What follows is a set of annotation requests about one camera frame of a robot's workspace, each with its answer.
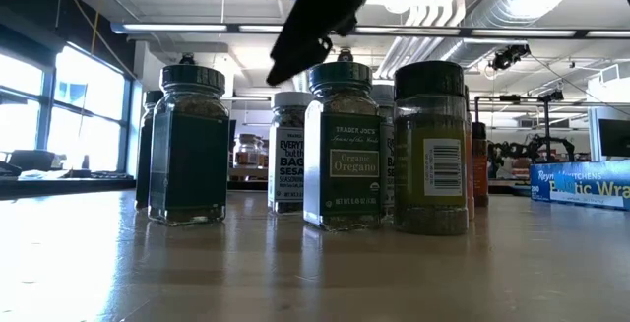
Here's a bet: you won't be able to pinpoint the organic oregano spice jar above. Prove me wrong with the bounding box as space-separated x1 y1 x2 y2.
302 61 383 231

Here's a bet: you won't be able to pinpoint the background black robot arms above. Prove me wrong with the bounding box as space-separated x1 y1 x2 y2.
488 134 577 166

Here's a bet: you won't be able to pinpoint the black metal stand frame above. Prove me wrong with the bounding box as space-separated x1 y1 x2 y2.
474 89 565 163

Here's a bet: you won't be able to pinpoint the blue plastic wrap box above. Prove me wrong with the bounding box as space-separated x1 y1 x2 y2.
530 160 630 212

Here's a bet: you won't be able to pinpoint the silver ventilation duct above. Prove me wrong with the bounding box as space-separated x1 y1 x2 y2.
427 0 582 70

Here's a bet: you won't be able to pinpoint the black computer monitor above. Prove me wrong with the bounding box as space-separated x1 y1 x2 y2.
598 118 630 159

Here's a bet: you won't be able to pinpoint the long ceiling light bar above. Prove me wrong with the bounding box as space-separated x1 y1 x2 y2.
110 22 630 39

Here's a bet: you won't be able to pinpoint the dark window counter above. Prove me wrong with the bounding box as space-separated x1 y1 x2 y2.
0 177 137 198

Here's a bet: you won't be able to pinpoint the black lid orange label jar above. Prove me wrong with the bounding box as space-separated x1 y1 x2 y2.
472 121 490 209

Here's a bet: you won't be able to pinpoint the cork lid saffron glass jar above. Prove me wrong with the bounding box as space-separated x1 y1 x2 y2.
232 133 262 168

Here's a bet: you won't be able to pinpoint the black ceiling mounted camera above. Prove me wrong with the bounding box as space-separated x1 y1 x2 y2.
489 43 532 72

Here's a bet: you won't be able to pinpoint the large window with dark frame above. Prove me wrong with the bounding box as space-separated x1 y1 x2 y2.
0 40 135 175

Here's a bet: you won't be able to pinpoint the black lid yellow-green label jar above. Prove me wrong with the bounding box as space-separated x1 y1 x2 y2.
393 60 471 237

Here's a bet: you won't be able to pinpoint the orange spice jar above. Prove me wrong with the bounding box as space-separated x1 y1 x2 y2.
464 85 476 221

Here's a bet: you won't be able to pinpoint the black device on counter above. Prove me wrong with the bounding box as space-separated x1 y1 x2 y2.
0 149 65 179

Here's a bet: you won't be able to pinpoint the everything bagel seasoning jar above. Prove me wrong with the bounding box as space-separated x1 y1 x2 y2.
371 84 398 223
267 91 314 215

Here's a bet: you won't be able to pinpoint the green label spice jar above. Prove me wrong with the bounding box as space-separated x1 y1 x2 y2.
134 90 155 211
147 64 230 227

